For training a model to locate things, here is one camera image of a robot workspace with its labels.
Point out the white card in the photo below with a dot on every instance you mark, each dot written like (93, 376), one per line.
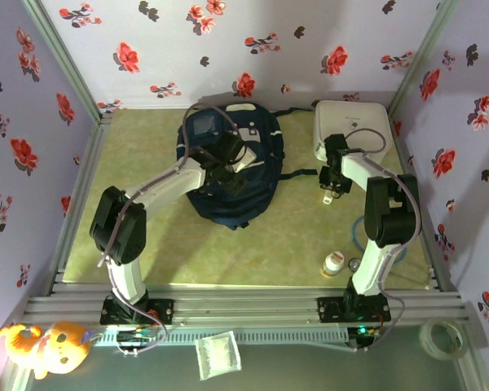
(327, 199)

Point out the navy blue backpack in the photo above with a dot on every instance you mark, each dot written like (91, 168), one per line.
(265, 179)

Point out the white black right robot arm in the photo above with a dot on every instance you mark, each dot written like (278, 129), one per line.
(371, 264)

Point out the white storage case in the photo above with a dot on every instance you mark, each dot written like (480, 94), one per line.
(362, 118)

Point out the white orange medicine bottle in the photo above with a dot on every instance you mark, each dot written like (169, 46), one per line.
(332, 264)

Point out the white plastic packet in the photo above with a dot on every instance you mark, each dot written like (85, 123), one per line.
(218, 354)

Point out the clear tape roll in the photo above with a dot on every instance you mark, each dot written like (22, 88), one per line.
(423, 336)

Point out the orange plush toy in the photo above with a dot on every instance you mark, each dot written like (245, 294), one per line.
(61, 346)

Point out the aluminium frame side rail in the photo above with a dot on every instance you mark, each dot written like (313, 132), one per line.
(409, 171)
(81, 195)

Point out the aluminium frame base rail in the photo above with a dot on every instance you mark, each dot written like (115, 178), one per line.
(248, 305)

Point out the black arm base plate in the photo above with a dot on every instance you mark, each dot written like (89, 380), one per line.
(328, 309)
(163, 311)

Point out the aluminium frame post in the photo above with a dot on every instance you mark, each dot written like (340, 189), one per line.
(419, 53)
(65, 61)

